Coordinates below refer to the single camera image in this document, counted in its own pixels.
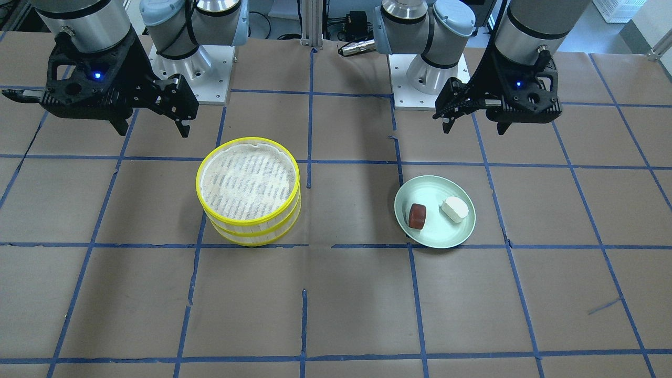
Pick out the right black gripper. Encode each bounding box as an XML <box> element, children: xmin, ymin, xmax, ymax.
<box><xmin>41</xmin><ymin>38</ymin><xmax>199</xmax><ymax>138</ymax></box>

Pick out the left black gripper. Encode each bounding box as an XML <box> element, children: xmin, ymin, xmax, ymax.
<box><xmin>434</xmin><ymin>46</ymin><xmax>563</xmax><ymax>135</ymax></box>

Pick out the white bun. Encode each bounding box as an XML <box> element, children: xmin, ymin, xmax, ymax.
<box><xmin>440</xmin><ymin>196</ymin><xmax>470</xmax><ymax>224</ymax></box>

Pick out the aluminium frame post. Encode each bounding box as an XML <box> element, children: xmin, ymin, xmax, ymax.
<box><xmin>298</xmin><ymin>1</ymin><xmax>326</xmax><ymax>52</ymax></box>

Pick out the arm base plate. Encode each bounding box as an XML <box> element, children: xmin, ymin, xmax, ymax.
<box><xmin>388</xmin><ymin>54</ymin><xmax>470</xmax><ymax>111</ymax></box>
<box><xmin>149</xmin><ymin>45</ymin><xmax>236</xmax><ymax>105</ymax></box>

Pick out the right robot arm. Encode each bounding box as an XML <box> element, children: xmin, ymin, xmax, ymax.
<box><xmin>3</xmin><ymin>1</ymin><xmax>249</xmax><ymax>138</ymax></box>

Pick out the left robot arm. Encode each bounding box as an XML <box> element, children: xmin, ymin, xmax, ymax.
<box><xmin>373</xmin><ymin>1</ymin><xmax>590</xmax><ymax>134</ymax></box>

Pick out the silver flashlight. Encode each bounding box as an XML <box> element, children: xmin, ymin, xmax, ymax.
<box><xmin>338</xmin><ymin>40</ymin><xmax>376</xmax><ymax>57</ymax></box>

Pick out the brown bun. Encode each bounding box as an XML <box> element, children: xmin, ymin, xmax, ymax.
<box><xmin>407</xmin><ymin>203</ymin><xmax>427</xmax><ymax>230</ymax></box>

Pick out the green plate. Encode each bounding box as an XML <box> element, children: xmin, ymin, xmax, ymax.
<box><xmin>394</xmin><ymin>175</ymin><xmax>477</xmax><ymax>249</ymax></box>

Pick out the yellow steamer layer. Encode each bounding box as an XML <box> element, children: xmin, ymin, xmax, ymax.
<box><xmin>208</xmin><ymin>193</ymin><xmax>302</xmax><ymax>246</ymax></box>
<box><xmin>195</xmin><ymin>137</ymin><xmax>300</xmax><ymax>226</ymax></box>

